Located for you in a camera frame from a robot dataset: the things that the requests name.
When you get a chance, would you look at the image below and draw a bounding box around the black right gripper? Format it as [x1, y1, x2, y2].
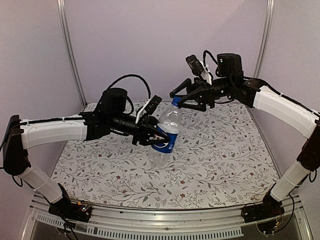
[170, 76, 234, 111]

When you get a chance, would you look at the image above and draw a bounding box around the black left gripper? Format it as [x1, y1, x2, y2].
[109, 113, 172, 146]

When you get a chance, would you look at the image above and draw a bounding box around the blue label plastic bottle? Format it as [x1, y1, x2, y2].
[148, 96, 182, 167]

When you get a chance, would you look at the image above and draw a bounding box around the blue bottle cap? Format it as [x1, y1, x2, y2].
[171, 96, 181, 107]

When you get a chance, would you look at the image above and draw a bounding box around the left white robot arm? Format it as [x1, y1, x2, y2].
[1, 87, 170, 217]

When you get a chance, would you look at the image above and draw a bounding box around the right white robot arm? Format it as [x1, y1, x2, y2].
[169, 53, 320, 218]

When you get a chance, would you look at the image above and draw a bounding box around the floral patterned table mat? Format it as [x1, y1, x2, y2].
[51, 102, 279, 209]

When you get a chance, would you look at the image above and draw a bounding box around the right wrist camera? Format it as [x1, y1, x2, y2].
[185, 54, 214, 85]

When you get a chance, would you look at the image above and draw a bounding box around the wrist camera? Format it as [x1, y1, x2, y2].
[135, 95, 162, 124]
[185, 54, 214, 85]

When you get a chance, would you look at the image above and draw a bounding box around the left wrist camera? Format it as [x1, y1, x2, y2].
[135, 95, 162, 124]

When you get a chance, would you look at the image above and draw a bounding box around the left black camera cable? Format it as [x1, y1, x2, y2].
[106, 73, 152, 101]

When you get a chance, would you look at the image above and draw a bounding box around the black camera cable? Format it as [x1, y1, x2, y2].
[106, 73, 152, 101]
[202, 49, 220, 66]

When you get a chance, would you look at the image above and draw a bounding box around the right black camera cable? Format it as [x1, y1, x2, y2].
[202, 49, 220, 66]

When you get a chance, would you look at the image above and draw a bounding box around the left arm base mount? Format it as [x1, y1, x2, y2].
[48, 198, 92, 223]

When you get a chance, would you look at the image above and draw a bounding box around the right aluminium corner post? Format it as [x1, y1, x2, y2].
[253, 0, 275, 78]

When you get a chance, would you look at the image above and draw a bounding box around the aluminium corner post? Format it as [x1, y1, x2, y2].
[253, 0, 275, 78]
[56, 0, 88, 107]

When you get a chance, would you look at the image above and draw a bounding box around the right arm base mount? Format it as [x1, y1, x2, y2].
[241, 200, 285, 223]

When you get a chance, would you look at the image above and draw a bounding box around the left aluminium corner post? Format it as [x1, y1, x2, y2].
[56, 0, 88, 107]

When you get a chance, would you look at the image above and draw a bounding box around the aluminium front rail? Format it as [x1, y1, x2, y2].
[21, 194, 316, 240]

